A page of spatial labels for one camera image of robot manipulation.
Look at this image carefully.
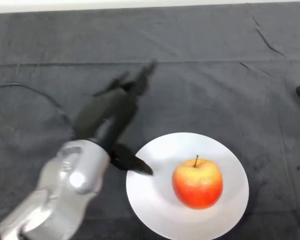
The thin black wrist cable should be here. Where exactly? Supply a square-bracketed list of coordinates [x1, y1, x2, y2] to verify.
[0, 82, 77, 140]

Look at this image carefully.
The black table cloth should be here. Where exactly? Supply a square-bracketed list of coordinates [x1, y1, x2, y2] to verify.
[0, 4, 300, 240]

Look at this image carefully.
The round white plate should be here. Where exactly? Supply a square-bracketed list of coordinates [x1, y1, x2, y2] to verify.
[125, 132, 250, 240]

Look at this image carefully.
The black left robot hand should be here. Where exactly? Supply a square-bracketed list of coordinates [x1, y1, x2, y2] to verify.
[73, 60, 158, 176]

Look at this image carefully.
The red yellow apple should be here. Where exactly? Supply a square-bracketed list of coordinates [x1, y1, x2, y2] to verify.
[171, 154, 224, 211]

